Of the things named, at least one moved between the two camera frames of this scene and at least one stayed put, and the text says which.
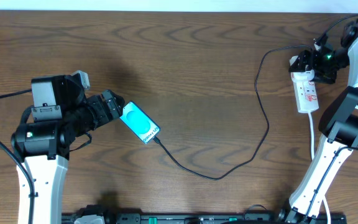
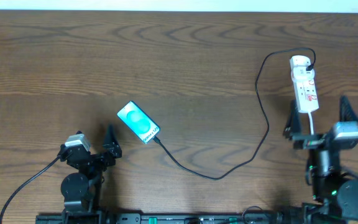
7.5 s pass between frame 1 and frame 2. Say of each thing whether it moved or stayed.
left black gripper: moved
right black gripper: moved
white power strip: stayed
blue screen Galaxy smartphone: stayed
